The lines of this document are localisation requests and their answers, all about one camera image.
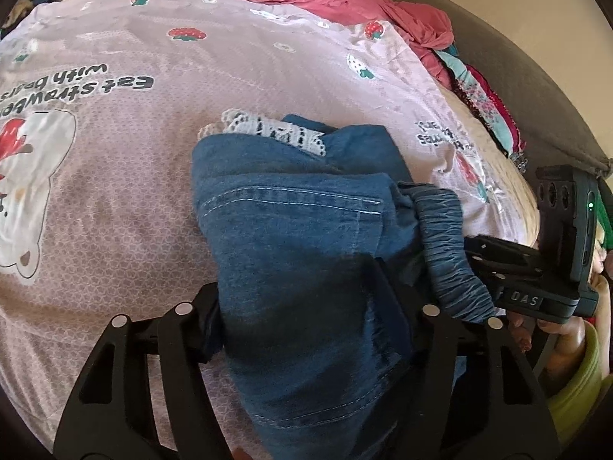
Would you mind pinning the person's right hand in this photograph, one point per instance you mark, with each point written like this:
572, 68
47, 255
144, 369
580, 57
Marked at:
522, 333

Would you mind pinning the person's right forearm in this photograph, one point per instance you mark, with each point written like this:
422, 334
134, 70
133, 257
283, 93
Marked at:
574, 359

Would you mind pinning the blue denim pants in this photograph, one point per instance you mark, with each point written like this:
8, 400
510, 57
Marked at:
297, 249

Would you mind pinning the stack of colourful clothes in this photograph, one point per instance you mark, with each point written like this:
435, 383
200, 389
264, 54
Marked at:
483, 100

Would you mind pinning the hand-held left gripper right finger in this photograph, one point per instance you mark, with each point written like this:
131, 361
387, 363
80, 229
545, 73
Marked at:
421, 331

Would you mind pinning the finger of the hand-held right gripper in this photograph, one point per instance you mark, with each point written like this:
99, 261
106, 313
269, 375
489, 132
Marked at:
507, 263

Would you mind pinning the grey headboard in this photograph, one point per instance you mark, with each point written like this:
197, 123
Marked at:
527, 81

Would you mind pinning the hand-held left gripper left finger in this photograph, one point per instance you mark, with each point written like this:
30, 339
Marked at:
211, 330

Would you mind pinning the cream bed sheet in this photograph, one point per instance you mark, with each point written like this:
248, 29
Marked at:
510, 189

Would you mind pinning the strawberry printed bed cover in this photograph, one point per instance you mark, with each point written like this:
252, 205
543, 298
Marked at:
143, 177

